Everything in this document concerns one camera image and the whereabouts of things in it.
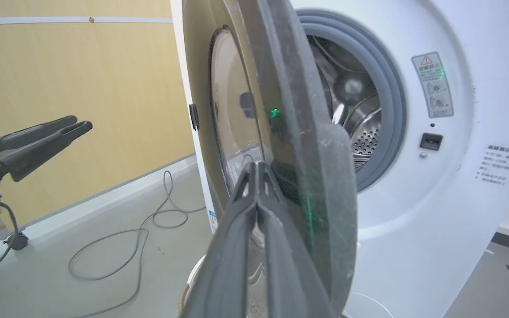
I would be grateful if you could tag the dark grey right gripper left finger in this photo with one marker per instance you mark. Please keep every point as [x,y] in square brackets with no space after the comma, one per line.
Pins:
[228,265]

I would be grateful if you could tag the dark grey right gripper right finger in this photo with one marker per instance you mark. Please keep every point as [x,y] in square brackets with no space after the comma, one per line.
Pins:
[287,274]

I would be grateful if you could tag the round washing machine door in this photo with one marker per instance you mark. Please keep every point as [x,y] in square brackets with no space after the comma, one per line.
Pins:
[307,145]

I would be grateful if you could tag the white washing machine body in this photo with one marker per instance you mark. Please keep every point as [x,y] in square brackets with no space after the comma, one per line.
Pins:
[457,207]

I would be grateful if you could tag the black door lock slot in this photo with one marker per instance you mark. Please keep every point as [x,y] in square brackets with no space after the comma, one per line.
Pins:
[431,141]

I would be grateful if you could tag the grey rubber door gasket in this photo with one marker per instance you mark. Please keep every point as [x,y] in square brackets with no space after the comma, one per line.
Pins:
[392,92]

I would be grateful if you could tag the black caster wheel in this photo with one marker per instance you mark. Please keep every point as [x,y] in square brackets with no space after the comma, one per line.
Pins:
[17,241]

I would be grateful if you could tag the stainless steel washer drum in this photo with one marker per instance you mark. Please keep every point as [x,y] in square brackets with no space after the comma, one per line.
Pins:
[366,128]

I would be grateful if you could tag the printed text label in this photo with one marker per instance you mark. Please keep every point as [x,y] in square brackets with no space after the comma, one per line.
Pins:
[496,164]

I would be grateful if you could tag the grey warning sticker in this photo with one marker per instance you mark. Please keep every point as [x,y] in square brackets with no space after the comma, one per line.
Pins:
[433,86]

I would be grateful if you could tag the white wall baseboard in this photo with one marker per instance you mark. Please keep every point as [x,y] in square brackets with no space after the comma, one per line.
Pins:
[104,201]

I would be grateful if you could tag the white wall rail strip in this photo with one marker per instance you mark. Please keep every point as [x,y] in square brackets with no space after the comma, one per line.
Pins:
[38,20]

